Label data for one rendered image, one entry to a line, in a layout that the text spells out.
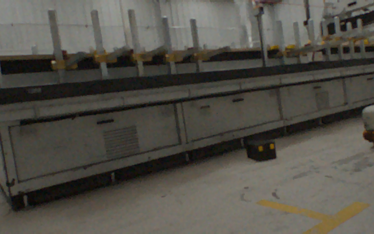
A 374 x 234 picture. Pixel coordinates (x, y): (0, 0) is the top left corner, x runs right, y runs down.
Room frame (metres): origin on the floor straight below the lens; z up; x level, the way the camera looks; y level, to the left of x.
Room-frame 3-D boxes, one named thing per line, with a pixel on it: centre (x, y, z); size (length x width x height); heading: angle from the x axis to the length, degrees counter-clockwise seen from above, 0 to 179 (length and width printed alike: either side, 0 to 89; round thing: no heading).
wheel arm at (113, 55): (1.91, 0.40, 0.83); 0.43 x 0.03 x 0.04; 35
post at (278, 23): (2.95, -0.96, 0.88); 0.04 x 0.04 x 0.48; 35
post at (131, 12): (2.10, 0.27, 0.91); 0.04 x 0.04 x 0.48; 35
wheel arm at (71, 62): (1.77, 0.60, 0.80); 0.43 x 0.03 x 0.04; 35
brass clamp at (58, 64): (1.83, 0.67, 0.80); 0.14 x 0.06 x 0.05; 125
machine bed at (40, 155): (3.51, -0.81, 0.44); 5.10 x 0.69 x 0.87; 125
